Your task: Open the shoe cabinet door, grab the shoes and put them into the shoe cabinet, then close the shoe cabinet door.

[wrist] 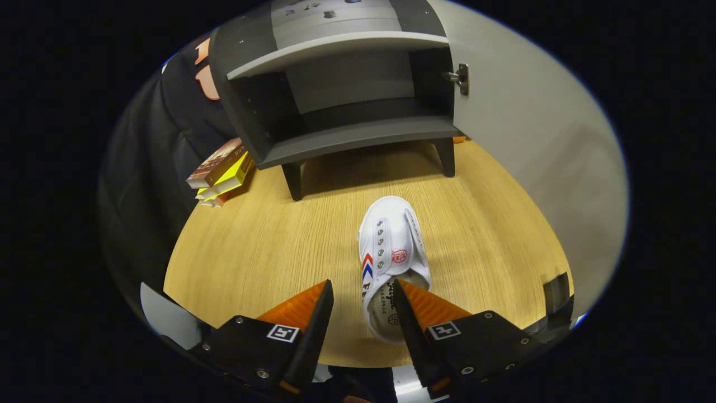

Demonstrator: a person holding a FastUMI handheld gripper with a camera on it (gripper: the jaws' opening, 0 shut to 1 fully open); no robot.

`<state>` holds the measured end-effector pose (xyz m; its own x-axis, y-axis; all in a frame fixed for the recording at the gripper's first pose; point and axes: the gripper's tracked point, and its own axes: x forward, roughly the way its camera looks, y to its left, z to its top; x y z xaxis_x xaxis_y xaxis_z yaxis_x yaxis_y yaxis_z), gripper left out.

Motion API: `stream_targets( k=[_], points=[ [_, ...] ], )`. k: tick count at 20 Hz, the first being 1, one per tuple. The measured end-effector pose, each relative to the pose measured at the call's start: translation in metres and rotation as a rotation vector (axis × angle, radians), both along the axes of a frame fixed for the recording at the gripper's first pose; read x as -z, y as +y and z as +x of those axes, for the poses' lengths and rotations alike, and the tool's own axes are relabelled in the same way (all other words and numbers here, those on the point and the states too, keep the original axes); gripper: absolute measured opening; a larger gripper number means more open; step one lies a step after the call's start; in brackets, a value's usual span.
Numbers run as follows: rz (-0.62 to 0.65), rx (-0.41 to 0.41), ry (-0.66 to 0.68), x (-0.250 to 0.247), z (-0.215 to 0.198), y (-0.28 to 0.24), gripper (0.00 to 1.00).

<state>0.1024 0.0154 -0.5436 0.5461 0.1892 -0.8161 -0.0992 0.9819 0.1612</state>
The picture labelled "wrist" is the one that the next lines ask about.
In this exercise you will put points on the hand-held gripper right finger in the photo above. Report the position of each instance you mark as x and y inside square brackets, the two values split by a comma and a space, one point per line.
[414, 336]

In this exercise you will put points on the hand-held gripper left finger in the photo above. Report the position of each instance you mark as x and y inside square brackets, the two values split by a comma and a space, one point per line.
[313, 336]

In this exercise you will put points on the white canvas shoe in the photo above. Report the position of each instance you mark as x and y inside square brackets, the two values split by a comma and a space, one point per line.
[391, 235]

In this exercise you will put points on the dark grey shoe cabinet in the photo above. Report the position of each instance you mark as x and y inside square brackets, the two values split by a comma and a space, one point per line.
[347, 137]

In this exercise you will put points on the beige shoe cabinet door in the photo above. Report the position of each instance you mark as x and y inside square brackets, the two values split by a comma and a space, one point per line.
[531, 140]

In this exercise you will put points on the thin red book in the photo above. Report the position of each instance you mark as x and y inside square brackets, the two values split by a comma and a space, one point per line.
[215, 201]

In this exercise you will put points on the yellow book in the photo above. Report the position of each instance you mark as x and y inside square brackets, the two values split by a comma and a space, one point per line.
[232, 178]

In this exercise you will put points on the brown cover book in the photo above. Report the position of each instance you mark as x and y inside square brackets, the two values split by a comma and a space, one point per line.
[215, 163]

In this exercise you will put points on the black backdrop cloth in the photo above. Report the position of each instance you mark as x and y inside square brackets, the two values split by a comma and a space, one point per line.
[151, 168]

